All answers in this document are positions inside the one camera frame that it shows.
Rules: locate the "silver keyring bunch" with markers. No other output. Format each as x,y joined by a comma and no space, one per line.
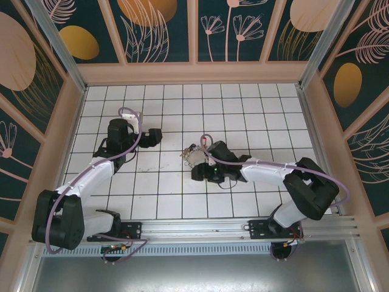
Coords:
194,158

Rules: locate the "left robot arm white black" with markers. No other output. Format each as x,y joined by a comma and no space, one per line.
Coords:
91,176

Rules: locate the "yellow power connector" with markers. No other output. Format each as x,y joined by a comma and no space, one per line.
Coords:
288,244

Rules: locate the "grey metal sheet panel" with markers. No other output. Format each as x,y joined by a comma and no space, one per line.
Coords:
194,273

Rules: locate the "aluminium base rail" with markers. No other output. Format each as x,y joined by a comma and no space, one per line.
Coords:
194,228

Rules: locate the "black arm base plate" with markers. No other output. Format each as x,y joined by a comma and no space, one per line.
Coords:
258,229
133,229

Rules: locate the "aluminium side rail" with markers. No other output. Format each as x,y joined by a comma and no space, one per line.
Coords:
317,143

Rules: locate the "aluminium frame post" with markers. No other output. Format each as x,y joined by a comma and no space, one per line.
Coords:
326,42
59,42

